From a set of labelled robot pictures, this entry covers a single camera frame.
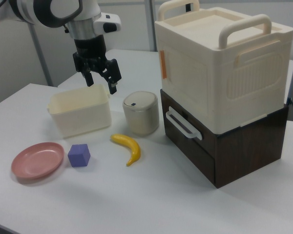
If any cream storage box with handles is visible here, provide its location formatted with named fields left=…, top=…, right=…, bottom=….
left=154, top=0, right=293, bottom=134

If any yellow banana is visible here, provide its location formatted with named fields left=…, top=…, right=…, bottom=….
left=110, top=133, right=142, bottom=168

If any white drawer handle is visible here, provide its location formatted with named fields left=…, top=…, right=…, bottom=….
left=166, top=106, right=203, bottom=140

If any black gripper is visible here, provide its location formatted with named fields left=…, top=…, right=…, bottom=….
left=72, top=34, right=123, bottom=96

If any orange tape strip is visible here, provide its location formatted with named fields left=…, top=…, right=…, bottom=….
left=159, top=50, right=168, bottom=79

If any pink plastic plate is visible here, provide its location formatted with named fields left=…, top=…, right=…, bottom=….
left=11, top=142, right=65, bottom=181

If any purple foam cube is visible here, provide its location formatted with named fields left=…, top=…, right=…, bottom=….
left=67, top=143, right=91, bottom=168

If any small beige trash can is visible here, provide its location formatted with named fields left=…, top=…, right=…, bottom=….
left=122, top=91, right=160, bottom=137

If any dark wood drawer cabinet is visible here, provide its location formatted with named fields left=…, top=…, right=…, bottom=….
left=160, top=89, right=290, bottom=189

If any cream open plastic bin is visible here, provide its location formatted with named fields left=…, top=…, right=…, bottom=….
left=46, top=84, right=112, bottom=139

